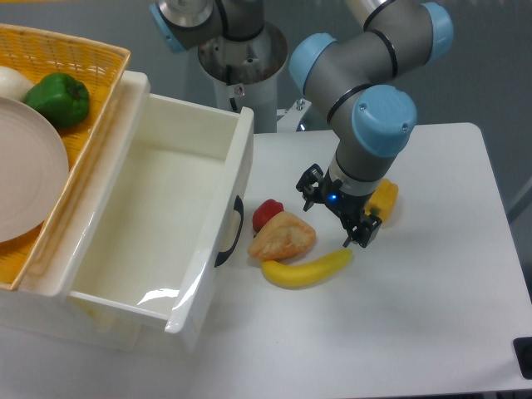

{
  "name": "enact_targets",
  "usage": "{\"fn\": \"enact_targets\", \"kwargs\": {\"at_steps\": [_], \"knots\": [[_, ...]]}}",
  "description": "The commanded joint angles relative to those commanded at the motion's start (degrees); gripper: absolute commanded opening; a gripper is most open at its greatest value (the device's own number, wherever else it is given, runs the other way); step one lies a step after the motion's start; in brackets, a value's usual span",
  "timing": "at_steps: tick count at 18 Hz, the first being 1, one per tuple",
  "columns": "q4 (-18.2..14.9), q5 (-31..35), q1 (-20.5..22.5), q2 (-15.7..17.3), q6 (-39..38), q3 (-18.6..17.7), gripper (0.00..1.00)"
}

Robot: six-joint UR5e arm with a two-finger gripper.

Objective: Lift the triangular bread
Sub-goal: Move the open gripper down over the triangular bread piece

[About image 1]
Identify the triangle bread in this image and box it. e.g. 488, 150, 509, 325
248, 211, 317, 261

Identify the black object at table edge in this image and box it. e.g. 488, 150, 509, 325
513, 337, 532, 380

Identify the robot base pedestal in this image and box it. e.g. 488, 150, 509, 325
198, 22, 288, 133

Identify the white open drawer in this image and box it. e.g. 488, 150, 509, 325
70, 95, 254, 335

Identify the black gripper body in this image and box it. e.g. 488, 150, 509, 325
314, 167, 371, 229

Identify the yellow bell pepper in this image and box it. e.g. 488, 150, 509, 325
365, 179, 399, 224

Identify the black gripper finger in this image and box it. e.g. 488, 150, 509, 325
342, 212, 382, 248
296, 164, 324, 211

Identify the white drawer cabinet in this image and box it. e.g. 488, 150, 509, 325
1, 71, 200, 352

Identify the pink plate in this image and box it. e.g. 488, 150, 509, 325
1, 98, 69, 242

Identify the white onion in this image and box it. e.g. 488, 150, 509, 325
0, 66, 34, 101

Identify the green bell pepper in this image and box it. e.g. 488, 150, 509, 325
22, 72, 90, 128

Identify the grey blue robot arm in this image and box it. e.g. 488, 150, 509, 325
150, 1, 454, 247

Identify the yellow woven basket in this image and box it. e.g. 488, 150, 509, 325
1, 23, 131, 291

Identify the red bell pepper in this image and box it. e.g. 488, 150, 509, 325
252, 199, 284, 233

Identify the yellow banana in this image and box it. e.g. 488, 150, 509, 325
261, 249, 353, 288

